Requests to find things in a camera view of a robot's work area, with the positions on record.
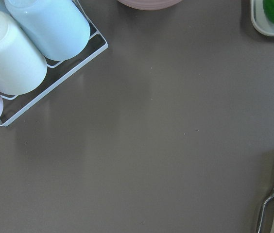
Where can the light blue cup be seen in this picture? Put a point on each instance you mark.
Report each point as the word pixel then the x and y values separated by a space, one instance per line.
pixel 57 27

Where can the white wire cup rack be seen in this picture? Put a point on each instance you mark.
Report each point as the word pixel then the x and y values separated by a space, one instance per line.
pixel 58 72

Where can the white rectangular tray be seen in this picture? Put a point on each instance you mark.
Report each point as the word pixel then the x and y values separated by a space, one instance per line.
pixel 259 20

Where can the pale mint white cup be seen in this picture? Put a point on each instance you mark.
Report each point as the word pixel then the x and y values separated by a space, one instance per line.
pixel 22 67

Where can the pink bowl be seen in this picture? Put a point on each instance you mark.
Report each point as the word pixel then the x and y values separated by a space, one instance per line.
pixel 149 5

